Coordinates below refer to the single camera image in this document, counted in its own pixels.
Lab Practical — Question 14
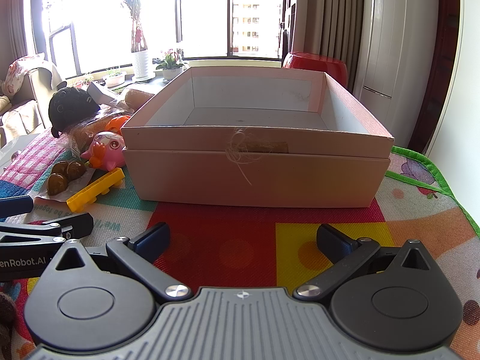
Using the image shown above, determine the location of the floral pink cushion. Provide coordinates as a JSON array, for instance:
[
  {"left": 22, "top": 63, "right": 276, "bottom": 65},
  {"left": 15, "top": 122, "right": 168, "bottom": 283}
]
[{"left": 5, "top": 54, "right": 50, "bottom": 96}]

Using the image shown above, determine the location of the clear packet of chestnuts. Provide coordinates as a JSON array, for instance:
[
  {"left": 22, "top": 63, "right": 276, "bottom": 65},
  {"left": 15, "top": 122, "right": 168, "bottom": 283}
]
[{"left": 35, "top": 159, "right": 99, "bottom": 203}]

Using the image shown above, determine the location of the black stand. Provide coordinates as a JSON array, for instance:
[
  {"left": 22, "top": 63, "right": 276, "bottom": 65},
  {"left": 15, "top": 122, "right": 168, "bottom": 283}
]
[{"left": 279, "top": 22, "right": 294, "bottom": 61}]

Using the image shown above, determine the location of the packaged bread loaf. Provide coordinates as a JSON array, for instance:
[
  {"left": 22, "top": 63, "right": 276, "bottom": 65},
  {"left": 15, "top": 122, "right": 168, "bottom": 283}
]
[{"left": 63, "top": 107, "right": 132, "bottom": 155}]

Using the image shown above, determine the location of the grey-brown curtain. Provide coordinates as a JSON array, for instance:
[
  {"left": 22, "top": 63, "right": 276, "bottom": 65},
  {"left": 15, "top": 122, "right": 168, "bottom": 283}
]
[{"left": 290, "top": 0, "right": 376, "bottom": 95}]

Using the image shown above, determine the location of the brown fuzzy cloth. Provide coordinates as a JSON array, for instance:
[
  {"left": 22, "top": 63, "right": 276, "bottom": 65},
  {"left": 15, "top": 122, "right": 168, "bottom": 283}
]
[{"left": 0, "top": 290, "right": 19, "bottom": 346}]

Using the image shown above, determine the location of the colourful cartoon play mat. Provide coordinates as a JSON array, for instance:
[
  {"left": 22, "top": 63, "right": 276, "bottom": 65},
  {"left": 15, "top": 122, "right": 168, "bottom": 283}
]
[{"left": 0, "top": 131, "right": 480, "bottom": 360}]

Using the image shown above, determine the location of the white paper carton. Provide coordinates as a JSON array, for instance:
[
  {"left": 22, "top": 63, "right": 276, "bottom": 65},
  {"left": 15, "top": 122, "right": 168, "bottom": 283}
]
[{"left": 86, "top": 82, "right": 121, "bottom": 106}]

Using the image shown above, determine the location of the orange plastic toy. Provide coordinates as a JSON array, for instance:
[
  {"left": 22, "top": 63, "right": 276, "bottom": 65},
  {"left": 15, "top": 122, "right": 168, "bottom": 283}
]
[{"left": 104, "top": 115, "right": 132, "bottom": 136}]

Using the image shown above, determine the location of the flowering potted plant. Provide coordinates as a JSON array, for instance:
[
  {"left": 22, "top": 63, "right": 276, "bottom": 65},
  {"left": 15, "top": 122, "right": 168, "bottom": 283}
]
[{"left": 154, "top": 47, "right": 190, "bottom": 83}]

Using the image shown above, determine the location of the beige armchair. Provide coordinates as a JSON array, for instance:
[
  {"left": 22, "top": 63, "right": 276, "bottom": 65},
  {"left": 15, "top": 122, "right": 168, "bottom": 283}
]
[{"left": 0, "top": 58, "right": 65, "bottom": 147}]

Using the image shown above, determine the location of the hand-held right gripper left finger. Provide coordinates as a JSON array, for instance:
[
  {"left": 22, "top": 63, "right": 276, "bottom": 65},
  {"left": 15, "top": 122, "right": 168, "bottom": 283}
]
[{"left": 42, "top": 222, "right": 193, "bottom": 303}]

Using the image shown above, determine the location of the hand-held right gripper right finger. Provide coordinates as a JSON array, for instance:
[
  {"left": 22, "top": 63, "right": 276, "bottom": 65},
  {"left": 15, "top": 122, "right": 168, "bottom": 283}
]
[{"left": 293, "top": 224, "right": 439, "bottom": 303}]

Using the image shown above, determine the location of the pink bird toy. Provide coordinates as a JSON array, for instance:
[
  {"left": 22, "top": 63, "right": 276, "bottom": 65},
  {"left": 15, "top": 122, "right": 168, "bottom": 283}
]
[{"left": 80, "top": 131, "right": 127, "bottom": 171}]

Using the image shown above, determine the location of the packaged bread roll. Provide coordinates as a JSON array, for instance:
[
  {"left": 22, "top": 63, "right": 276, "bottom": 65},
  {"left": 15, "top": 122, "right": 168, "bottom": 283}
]
[{"left": 120, "top": 84, "right": 160, "bottom": 112}]

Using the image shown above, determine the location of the red bag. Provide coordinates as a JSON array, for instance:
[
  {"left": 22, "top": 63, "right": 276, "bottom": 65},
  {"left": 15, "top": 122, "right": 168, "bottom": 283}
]
[{"left": 282, "top": 52, "right": 349, "bottom": 91}]

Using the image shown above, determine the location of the tall plant in white pot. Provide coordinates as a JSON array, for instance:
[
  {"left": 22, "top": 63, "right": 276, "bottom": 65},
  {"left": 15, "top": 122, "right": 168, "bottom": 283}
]
[{"left": 109, "top": 0, "right": 159, "bottom": 81}]

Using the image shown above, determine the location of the pink cardboard box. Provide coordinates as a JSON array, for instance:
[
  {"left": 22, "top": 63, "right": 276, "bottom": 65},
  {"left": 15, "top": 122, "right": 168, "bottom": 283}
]
[{"left": 121, "top": 65, "right": 395, "bottom": 209}]

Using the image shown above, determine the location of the black plush toy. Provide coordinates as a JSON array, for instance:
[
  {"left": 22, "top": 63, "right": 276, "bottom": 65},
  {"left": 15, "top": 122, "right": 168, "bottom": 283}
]
[{"left": 48, "top": 86, "right": 101, "bottom": 139}]

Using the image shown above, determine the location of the white standing air conditioner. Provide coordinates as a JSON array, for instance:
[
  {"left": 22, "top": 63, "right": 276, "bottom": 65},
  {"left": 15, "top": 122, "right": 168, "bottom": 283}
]
[{"left": 352, "top": 0, "right": 466, "bottom": 155}]

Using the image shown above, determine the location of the small pink planter bowl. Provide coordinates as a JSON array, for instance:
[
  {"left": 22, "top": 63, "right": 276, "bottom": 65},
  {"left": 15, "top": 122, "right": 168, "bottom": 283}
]
[{"left": 103, "top": 68, "right": 127, "bottom": 88}]

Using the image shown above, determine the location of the yellow toy brick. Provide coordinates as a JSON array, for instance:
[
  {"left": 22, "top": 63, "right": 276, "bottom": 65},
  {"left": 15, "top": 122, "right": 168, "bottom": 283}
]
[{"left": 66, "top": 167, "right": 125, "bottom": 214}]

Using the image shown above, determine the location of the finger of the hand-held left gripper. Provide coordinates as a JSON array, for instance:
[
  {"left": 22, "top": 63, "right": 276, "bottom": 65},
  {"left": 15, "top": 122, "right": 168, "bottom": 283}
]
[
  {"left": 0, "top": 212, "right": 95, "bottom": 247},
  {"left": 0, "top": 196, "right": 35, "bottom": 221}
]

